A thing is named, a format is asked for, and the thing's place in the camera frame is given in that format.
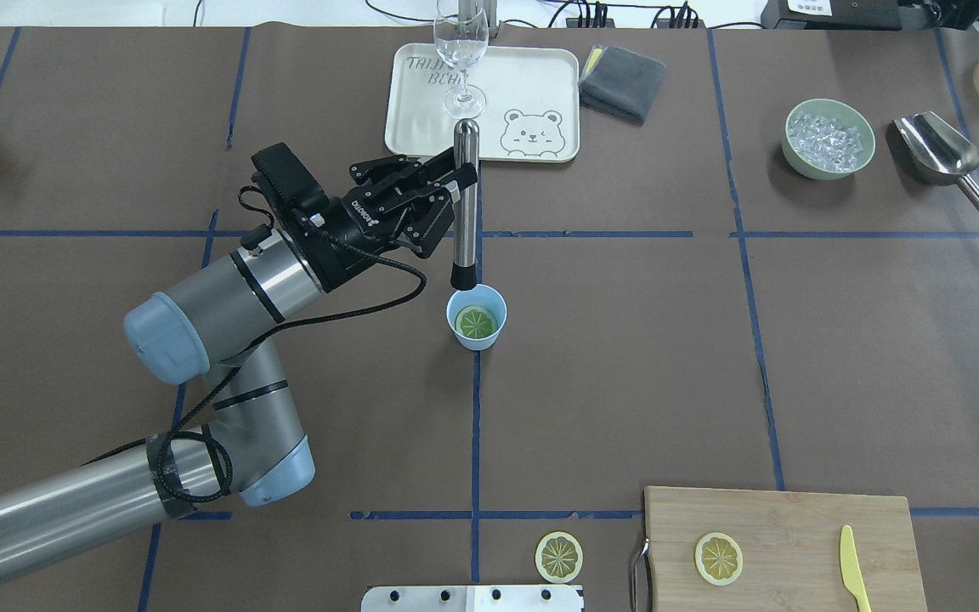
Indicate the grey folded cloth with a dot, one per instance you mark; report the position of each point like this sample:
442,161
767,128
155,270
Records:
621,82

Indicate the steel muddler black tip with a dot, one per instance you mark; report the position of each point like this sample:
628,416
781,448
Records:
466,151

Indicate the lemon slice on board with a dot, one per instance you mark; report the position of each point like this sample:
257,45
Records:
718,559

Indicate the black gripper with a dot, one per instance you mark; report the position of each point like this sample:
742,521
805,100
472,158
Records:
347,231

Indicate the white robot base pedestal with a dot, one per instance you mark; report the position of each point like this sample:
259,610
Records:
538,597

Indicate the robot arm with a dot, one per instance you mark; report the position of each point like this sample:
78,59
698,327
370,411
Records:
390,401

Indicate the yellow plastic knife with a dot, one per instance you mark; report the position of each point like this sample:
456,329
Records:
850,572

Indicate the light blue cup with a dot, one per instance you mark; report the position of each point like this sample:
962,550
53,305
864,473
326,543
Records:
485,296

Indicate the metal ice scoop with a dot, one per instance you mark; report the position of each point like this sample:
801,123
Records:
941,154

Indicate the clear wine glass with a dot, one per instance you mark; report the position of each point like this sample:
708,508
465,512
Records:
461,36

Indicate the green bowl of ice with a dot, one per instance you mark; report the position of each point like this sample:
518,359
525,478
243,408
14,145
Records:
827,139

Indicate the wooden cutting board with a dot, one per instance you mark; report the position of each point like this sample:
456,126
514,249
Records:
790,543

